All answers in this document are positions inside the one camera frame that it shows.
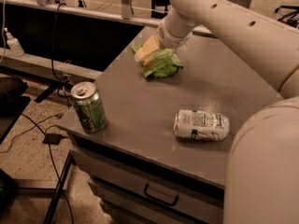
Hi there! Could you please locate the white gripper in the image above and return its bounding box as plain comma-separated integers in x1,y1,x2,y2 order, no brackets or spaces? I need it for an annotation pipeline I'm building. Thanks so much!
135,19,193,62

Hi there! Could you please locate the green rice chip bag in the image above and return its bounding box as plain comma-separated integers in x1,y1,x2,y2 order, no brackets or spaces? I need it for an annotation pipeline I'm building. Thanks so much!
132,45,184,79

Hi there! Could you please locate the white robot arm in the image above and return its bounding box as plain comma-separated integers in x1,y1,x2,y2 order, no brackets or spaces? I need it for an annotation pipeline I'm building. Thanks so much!
135,0,299,224

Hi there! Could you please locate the white crushed can lying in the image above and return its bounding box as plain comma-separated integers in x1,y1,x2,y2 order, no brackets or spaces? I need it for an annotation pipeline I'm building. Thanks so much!
174,109,230,141

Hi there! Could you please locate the green soda can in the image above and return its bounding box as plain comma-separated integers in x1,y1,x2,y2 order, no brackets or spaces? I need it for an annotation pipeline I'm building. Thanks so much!
71,82,107,133

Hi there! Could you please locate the black power adapter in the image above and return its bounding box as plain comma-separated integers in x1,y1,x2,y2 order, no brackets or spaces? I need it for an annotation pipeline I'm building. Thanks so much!
43,133,62,145

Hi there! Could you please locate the clear sanitizer bottle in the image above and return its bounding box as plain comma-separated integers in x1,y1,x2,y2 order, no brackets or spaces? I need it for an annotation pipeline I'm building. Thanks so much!
4,27,24,57

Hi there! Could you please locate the black hanging cable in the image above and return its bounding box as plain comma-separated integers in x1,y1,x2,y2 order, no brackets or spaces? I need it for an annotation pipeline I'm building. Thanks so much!
50,3,73,89

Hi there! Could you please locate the black floor cable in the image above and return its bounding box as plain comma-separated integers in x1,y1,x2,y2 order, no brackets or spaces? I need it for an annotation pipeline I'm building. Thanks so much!
0,112,75,224

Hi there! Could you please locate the grey drawer with black handle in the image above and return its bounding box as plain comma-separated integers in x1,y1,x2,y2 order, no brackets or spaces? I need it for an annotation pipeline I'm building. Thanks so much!
70,147,223,224

